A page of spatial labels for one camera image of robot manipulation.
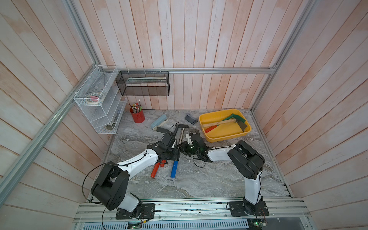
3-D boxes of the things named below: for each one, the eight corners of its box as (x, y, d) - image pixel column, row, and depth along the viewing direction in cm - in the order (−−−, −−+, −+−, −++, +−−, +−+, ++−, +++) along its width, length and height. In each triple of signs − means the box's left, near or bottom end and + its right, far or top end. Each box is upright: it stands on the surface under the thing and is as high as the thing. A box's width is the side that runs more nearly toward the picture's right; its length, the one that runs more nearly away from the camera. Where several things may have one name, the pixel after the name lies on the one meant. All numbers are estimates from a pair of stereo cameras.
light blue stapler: (151, 128, 111) (150, 124, 107) (164, 118, 118) (163, 113, 114) (155, 131, 109) (154, 127, 105) (168, 121, 116) (168, 116, 112)
